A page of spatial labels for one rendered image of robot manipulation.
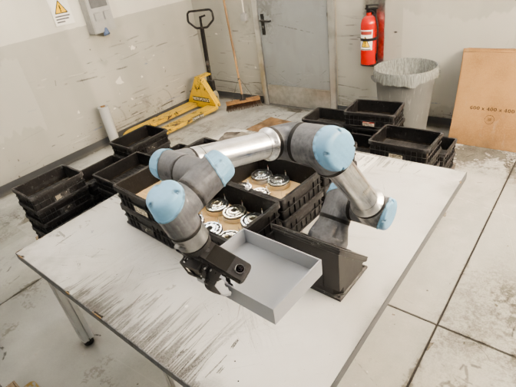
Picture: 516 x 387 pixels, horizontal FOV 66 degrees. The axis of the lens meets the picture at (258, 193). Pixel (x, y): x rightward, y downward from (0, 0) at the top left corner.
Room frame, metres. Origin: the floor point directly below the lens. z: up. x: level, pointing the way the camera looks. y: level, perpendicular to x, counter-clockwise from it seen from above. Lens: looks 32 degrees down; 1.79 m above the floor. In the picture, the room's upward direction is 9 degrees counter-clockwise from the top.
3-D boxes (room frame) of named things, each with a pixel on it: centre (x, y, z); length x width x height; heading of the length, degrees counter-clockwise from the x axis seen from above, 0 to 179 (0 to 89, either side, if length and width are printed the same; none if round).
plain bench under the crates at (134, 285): (1.63, 0.08, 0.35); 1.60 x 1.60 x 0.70; 47
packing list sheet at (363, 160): (2.00, -0.52, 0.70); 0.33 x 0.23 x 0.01; 47
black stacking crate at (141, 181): (1.65, 0.44, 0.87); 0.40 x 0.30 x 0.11; 44
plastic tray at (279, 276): (0.79, 0.03, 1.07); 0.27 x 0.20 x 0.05; 45
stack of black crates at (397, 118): (2.95, -1.01, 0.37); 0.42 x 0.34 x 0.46; 47
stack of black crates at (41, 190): (2.57, 1.46, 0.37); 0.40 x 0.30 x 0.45; 137
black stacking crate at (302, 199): (1.57, -0.06, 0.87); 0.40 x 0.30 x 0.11; 44
